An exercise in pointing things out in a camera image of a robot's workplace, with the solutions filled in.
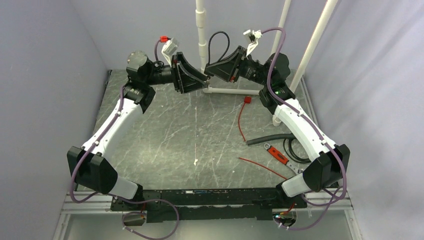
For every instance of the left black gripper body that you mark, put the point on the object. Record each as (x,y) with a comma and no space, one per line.
(177,75)

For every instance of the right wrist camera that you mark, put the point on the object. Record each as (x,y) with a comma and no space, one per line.
(252,37)

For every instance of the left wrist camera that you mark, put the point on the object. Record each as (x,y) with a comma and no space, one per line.
(169,49)

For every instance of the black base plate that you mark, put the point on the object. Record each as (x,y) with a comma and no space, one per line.
(211,204)

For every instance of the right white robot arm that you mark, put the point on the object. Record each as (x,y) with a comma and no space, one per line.
(329,160)

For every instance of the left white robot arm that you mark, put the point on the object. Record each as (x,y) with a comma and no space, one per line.
(88,164)

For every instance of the white PVC pipe frame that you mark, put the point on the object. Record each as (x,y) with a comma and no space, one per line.
(275,90)

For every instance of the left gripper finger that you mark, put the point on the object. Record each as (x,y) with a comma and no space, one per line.
(191,71)
(194,85)

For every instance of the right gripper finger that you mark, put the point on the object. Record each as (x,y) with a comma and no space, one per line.
(221,73)
(228,61)

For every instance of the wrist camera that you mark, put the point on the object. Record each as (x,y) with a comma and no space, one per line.
(169,49)
(252,37)

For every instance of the black cable lock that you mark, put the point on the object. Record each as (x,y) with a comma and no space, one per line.
(224,43)

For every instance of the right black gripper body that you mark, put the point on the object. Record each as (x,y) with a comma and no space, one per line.
(236,68)

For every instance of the red handled tool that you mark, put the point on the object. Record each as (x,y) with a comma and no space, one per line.
(282,159)

